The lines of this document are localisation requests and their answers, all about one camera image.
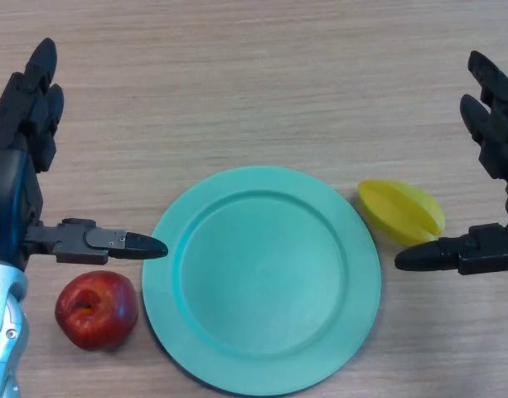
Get green round plate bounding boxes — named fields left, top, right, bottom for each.
left=141, top=165, right=382, bottom=396

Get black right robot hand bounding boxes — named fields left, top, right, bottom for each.
left=394, top=50, right=508, bottom=275

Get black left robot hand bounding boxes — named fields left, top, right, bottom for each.
left=0, top=37, right=169, bottom=274

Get red apple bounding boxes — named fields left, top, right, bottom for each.
left=54, top=270, right=139, bottom=352

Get yellow starfruit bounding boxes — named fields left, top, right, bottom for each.
left=357, top=178, right=447, bottom=248

